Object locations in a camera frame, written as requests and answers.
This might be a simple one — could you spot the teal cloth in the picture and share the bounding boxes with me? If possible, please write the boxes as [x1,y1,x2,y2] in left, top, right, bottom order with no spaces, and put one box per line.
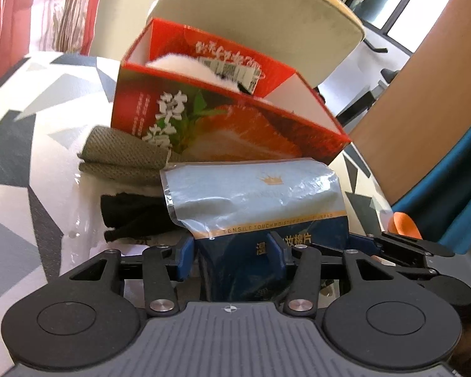
[392,108,471,256]

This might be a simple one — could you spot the white cotton wad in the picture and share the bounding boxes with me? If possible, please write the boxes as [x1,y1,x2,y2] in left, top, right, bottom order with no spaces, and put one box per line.
[145,53,283,105]

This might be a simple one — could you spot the black cloth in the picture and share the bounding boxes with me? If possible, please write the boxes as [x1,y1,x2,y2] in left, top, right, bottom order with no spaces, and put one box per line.
[100,190,193,244]

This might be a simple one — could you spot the brown wooden board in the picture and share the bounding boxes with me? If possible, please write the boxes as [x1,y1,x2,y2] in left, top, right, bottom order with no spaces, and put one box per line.
[349,0,471,205]

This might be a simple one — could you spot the black framed window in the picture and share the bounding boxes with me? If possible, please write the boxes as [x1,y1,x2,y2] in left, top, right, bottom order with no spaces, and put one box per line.
[294,0,466,53]

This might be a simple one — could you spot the pink printed backdrop cloth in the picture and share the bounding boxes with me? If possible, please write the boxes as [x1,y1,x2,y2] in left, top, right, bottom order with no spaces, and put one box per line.
[0,0,111,91]

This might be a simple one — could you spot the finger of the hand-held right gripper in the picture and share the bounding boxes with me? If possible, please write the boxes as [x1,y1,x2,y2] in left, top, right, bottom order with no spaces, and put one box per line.
[379,231,455,258]
[349,235,436,277]

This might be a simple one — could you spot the grey knitted towel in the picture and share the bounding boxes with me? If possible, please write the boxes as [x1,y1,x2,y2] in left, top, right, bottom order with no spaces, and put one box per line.
[78,125,173,185]

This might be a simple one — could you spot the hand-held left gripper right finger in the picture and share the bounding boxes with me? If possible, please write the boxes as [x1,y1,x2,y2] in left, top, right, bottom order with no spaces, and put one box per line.
[270,231,381,317]

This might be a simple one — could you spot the beige chair with yellow trim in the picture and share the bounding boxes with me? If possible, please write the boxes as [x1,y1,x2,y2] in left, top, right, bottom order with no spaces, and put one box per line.
[145,0,366,91]

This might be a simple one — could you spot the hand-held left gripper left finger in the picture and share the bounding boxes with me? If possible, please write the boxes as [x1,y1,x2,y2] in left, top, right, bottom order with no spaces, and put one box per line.
[68,236,195,317]

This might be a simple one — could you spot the blue cotton pad packet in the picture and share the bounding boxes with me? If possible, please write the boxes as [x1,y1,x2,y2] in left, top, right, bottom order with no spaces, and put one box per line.
[159,157,350,303]

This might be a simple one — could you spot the red printed cardboard box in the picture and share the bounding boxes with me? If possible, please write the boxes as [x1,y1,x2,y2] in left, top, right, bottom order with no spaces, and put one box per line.
[111,16,352,166]

